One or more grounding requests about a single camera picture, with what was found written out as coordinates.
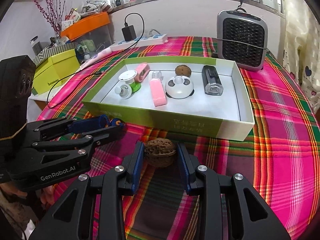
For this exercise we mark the cream heart print curtain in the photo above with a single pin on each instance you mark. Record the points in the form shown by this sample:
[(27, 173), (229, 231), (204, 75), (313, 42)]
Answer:
[(302, 42)]

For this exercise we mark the pile of paper packets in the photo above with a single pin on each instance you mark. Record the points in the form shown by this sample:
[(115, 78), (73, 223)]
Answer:
[(71, 18)]

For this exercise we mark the pink artificial flower branches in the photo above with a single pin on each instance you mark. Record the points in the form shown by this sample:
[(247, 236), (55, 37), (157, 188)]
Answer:
[(50, 10)]

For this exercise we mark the small blue orange toy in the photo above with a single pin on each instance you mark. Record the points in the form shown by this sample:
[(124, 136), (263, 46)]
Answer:
[(117, 122)]

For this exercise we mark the black charger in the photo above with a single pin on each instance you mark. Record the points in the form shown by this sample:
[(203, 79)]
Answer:
[(128, 33)]

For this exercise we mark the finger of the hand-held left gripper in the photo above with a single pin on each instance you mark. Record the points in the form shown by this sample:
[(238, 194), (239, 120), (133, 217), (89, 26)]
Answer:
[(87, 125), (105, 135)]

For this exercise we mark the small pink clip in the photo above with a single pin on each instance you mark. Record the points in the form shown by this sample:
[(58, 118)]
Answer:
[(158, 93)]

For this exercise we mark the pink green plaid tablecloth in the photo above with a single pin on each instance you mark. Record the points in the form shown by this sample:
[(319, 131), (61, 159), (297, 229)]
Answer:
[(275, 155)]

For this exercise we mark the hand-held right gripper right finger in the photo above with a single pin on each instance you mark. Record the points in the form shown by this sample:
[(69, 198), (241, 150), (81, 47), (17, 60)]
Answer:
[(184, 175)]

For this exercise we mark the white plastic bags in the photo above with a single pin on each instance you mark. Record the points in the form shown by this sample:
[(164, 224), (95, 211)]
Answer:
[(96, 3)]

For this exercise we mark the pink white cosmetic tube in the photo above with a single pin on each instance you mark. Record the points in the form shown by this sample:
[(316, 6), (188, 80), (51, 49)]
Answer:
[(96, 57)]

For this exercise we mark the small dark sill object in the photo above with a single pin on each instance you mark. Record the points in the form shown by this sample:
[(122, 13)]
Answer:
[(117, 2)]

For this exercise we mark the white blue power strip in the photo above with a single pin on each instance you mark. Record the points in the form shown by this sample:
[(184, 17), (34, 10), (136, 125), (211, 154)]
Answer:
[(140, 41)]

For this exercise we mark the black flashlight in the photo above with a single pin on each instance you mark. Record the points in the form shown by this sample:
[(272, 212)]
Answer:
[(212, 80)]

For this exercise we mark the grey zigzag striped box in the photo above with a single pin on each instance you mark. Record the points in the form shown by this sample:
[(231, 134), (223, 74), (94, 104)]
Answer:
[(50, 51)]

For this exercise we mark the green white cardboard box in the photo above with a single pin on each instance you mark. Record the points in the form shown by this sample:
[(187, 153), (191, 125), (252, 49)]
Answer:
[(225, 105)]

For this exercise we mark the brown walnut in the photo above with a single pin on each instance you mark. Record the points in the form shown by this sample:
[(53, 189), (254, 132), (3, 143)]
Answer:
[(183, 70), (160, 152)]

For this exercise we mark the grey electric heater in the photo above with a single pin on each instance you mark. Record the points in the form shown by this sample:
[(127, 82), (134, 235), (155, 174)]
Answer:
[(241, 37)]

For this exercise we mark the green base white disc toy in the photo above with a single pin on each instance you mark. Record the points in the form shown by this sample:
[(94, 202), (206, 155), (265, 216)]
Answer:
[(127, 76)]

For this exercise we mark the person's left hand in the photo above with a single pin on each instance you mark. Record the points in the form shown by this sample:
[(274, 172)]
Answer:
[(15, 190)]

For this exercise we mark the yellow-green cardboard box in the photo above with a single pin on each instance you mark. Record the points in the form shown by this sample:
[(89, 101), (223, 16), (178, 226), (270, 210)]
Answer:
[(60, 67)]

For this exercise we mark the clear storage bin orange lid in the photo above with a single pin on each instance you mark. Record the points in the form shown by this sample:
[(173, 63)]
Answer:
[(87, 23)]

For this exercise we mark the white panda round gadget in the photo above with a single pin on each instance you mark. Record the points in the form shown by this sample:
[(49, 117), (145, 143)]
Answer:
[(178, 87)]

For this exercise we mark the green plush toy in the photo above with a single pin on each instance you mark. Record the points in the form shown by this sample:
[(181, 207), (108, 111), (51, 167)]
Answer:
[(86, 45)]

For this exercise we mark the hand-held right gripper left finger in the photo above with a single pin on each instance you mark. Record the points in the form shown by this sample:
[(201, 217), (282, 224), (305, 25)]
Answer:
[(137, 172)]

